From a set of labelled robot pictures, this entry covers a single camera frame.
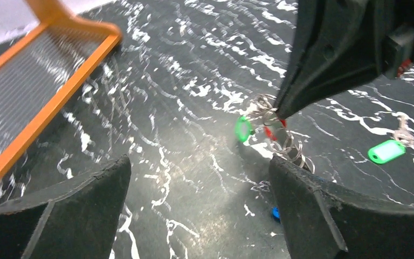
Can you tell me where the blue key tag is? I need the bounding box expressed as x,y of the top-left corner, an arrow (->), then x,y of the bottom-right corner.
272,207 -> 280,222

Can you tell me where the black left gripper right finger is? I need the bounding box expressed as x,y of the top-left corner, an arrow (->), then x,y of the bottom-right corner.
269,156 -> 414,258

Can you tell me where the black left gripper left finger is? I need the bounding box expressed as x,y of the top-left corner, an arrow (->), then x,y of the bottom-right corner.
0,155 -> 132,258

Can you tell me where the green key tag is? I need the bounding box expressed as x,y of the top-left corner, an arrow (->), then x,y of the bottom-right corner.
234,116 -> 255,143
367,115 -> 414,165

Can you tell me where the red key tag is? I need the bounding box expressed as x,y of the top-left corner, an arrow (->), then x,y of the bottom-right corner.
264,120 -> 287,141

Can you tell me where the orange wooden shelf rack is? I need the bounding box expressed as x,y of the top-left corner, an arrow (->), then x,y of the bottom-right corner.
0,1 -> 122,181

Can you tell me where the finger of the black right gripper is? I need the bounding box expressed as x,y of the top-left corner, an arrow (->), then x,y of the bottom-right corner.
274,0 -> 414,119

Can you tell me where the loose green key tag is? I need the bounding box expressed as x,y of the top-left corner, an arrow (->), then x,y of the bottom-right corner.
367,115 -> 414,165

